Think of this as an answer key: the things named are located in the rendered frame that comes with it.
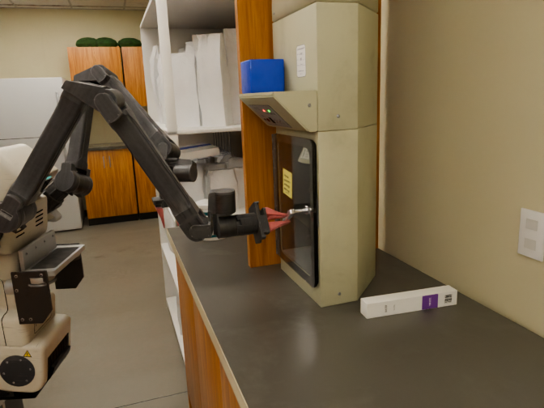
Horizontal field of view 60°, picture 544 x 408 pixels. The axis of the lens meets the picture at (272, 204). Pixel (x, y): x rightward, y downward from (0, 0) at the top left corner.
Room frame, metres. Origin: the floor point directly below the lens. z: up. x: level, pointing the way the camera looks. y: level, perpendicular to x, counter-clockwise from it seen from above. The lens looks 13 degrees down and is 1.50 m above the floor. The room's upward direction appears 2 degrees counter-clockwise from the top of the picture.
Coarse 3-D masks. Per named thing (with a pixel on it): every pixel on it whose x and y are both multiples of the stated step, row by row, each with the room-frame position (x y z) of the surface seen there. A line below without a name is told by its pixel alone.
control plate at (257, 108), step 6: (258, 108) 1.35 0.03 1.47; (264, 108) 1.30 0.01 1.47; (270, 108) 1.24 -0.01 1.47; (258, 114) 1.41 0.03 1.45; (264, 114) 1.36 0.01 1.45; (270, 114) 1.30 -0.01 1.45; (276, 114) 1.25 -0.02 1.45; (264, 120) 1.42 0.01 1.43; (276, 120) 1.30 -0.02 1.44; (282, 120) 1.25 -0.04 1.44; (288, 126) 1.26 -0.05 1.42
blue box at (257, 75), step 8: (240, 64) 1.41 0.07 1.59; (248, 64) 1.34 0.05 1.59; (256, 64) 1.33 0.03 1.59; (264, 64) 1.34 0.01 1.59; (272, 64) 1.35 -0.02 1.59; (280, 64) 1.35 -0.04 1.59; (248, 72) 1.34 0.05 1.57; (256, 72) 1.33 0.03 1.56; (264, 72) 1.34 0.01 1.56; (272, 72) 1.35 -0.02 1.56; (280, 72) 1.35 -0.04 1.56; (248, 80) 1.35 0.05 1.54; (256, 80) 1.33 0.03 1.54; (264, 80) 1.34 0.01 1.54; (272, 80) 1.34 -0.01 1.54; (280, 80) 1.35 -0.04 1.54; (248, 88) 1.35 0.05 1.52; (256, 88) 1.33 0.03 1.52; (264, 88) 1.34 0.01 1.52; (272, 88) 1.34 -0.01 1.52; (280, 88) 1.35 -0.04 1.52
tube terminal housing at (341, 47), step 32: (288, 32) 1.34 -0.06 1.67; (320, 32) 1.17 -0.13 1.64; (352, 32) 1.19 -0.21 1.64; (288, 64) 1.35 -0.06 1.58; (320, 64) 1.17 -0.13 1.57; (352, 64) 1.19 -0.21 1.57; (320, 96) 1.17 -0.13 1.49; (352, 96) 1.19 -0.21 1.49; (320, 128) 1.17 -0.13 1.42; (352, 128) 1.19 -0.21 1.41; (320, 160) 1.17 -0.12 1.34; (352, 160) 1.19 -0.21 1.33; (320, 192) 1.16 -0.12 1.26; (352, 192) 1.19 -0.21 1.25; (320, 224) 1.16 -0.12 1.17; (352, 224) 1.19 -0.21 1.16; (320, 256) 1.16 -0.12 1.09; (352, 256) 1.19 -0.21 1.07; (320, 288) 1.17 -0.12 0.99; (352, 288) 1.19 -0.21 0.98
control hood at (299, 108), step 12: (240, 96) 1.41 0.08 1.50; (252, 96) 1.30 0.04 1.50; (264, 96) 1.20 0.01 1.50; (276, 96) 1.13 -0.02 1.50; (288, 96) 1.14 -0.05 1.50; (300, 96) 1.15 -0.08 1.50; (312, 96) 1.16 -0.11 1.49; (252, 108) 1.42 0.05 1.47; (276, 108) 1.20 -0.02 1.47; (288, 108) 1.14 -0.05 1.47; (300, 108) 1.15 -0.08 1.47; (312, 108) 1.16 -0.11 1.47; (288, 120) 1.21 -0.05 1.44; (300, 120) 1.15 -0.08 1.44; (312, 120) 1.16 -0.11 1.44
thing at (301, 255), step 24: (288, 144) 1.33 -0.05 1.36; (312, 144) 1.17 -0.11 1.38; (288, 168) 1.33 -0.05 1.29; (312, 168) 1.17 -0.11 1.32; (312, 192) 1.17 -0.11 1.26; (312, 216) 1.17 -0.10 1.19; (288, 240) 1.35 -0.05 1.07; (312, 240) 1.17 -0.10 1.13; (288, 264) 1.36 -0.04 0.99; (312, 264) 1.18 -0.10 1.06
